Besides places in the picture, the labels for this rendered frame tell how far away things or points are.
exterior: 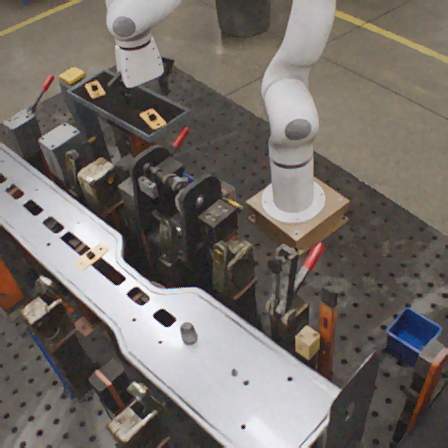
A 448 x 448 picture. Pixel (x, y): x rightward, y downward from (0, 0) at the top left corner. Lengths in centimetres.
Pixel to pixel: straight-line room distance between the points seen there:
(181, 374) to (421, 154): 229
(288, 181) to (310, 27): 46
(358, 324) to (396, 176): 157
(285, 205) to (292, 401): 72
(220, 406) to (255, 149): 117
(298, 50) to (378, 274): 67
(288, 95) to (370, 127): 194
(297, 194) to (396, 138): 170
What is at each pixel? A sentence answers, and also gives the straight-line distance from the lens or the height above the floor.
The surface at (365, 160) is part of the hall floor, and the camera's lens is 308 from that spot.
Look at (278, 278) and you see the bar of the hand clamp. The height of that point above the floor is 114.
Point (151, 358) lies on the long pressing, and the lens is 116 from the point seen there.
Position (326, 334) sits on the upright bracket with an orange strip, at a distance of 108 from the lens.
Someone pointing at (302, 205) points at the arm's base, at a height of 82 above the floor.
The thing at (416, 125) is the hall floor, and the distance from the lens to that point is 336.
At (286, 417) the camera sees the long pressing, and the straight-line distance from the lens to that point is 107.
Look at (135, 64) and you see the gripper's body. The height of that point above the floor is 134.
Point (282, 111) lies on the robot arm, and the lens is 137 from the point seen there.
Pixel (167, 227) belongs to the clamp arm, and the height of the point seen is 109.
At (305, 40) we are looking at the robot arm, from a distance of 133.
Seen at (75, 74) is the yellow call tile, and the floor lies 116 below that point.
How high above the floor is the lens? 198
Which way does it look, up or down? 46 degrees down
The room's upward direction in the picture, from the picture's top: 9 degrees counter-clockwise
